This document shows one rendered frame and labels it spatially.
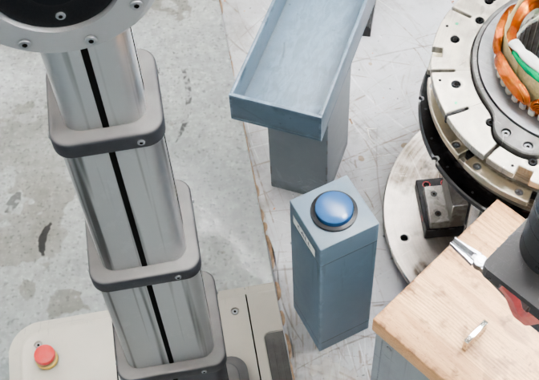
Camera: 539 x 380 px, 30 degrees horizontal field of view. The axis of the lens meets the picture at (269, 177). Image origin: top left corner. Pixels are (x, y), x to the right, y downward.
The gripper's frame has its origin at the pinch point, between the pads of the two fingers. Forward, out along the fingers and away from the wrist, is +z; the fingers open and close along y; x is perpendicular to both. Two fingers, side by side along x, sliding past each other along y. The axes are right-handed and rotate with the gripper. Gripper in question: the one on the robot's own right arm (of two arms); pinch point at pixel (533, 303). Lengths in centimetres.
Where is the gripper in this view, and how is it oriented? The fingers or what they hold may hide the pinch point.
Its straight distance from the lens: 86.1
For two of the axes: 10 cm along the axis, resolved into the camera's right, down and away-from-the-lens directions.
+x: -7.1, -5.8, 4.0
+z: 0.2, 5.5, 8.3
